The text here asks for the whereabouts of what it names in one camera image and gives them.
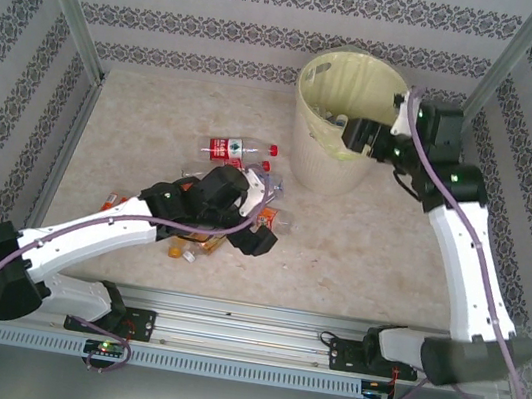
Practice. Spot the clear bottle orange label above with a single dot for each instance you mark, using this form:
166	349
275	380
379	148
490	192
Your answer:
270	218

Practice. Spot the amber bottle white cap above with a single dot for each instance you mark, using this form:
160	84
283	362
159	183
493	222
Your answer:
210	245

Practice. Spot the large red label bottle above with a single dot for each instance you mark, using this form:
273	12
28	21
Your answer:
221	148

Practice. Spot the blue label plastic bottle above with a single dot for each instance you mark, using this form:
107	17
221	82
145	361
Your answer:
275	188

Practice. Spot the small red label bottle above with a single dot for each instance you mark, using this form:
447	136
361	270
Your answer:
266	165

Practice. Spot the orange juice bottle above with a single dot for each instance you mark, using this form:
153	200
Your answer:
176	248

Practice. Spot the orange label plastic bottle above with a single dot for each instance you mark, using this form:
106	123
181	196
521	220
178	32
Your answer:
114	201

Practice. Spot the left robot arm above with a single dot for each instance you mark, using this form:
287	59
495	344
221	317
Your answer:
88	232

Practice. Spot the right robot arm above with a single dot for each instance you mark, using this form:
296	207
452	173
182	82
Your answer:
467	272

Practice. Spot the white ribbed plastic bin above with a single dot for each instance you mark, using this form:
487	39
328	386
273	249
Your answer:
321	173

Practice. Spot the black mounting plate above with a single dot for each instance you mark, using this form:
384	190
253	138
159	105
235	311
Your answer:
342	356
142	324

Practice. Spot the small control board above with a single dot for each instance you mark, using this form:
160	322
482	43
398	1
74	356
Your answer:
374	391
105	349

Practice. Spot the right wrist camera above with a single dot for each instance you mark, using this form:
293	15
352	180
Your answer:
402	120

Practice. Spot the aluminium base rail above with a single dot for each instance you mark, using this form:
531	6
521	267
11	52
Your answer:
250	333

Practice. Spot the aluminium side rail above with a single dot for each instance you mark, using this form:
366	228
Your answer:
68	153

